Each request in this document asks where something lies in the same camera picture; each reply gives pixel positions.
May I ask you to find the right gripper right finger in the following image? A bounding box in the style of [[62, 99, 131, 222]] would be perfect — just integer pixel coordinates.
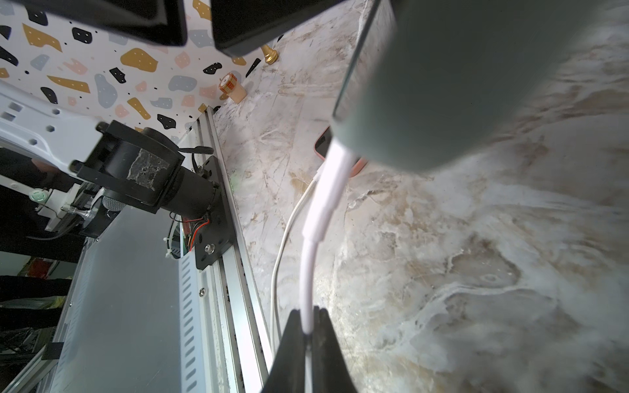
[[311, 306, 357, 393]]

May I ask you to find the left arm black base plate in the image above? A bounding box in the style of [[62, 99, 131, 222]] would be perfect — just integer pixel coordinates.
[[189, 156, 236, 270]]

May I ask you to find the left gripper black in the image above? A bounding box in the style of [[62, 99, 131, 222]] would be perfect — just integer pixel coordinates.
[[21, 0, 339, 57]]

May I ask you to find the pink-cased phone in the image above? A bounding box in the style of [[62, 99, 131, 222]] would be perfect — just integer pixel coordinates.
[[314, 126, 368, 178]]

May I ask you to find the small brass bell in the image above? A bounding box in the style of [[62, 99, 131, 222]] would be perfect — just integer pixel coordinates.
[[260, 44, 279, 65]]

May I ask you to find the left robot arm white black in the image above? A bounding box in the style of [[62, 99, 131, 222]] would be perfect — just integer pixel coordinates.
[[1, 1, 333, 223]]

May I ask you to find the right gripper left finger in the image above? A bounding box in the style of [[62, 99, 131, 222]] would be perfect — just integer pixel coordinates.
[[261, 309, 307, 393]]

